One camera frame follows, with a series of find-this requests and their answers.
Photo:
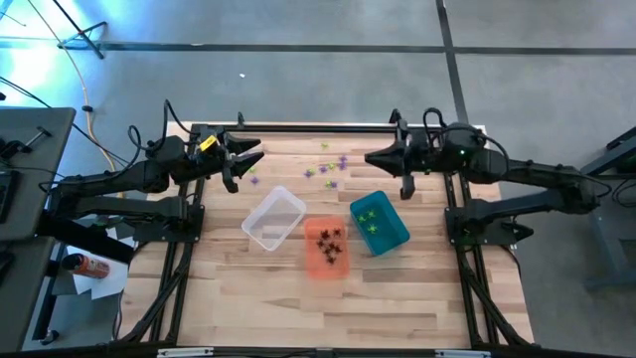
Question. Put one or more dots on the black frame bracket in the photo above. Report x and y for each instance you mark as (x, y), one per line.
(395, 117)
(241, 119)

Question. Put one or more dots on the teal plastic container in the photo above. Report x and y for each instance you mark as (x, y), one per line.
(387, 238)

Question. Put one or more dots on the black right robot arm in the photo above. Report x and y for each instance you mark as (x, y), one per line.
(536, 171)

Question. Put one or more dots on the black clamp tool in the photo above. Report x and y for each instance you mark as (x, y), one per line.
(12, 148)

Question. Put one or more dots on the black desk crossbar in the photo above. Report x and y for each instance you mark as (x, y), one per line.
(84, 238)

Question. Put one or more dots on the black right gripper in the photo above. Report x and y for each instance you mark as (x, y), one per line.
(422, 154)

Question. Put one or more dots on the grey desk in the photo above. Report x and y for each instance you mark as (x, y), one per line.
(25, 308)
(35, 149)

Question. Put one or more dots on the black keyboard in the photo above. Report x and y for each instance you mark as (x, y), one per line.
(7, 196)

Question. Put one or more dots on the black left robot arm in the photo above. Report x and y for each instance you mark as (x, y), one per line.
(124, 176)

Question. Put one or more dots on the clear plastic container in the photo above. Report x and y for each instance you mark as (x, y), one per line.
(273, 219)

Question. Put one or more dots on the black aluminium table frame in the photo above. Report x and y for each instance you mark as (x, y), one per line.
(323, 128)

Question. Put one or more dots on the orange spray can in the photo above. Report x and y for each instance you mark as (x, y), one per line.
(92, 267)

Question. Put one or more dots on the black tripod stand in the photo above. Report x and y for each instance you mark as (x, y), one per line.
(82, 33)

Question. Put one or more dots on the silver metal bracket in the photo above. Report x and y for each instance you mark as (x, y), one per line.
(184, 352)
(462, 354)

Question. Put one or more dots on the black caster wheel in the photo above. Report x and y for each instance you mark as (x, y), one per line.
(49, 337)

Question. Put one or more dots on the yellow label tag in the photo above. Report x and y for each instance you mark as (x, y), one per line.
(208, 143)

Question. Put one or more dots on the grey metal bench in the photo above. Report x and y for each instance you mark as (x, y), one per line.
(603, 238)

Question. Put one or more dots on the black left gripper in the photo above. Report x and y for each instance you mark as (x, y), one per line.
(211, 161)

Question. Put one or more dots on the white paper sheet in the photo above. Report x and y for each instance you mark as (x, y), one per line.
(119, 237)
(107, 286)

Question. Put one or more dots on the orange plastic container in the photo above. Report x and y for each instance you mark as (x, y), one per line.
(328, 268)

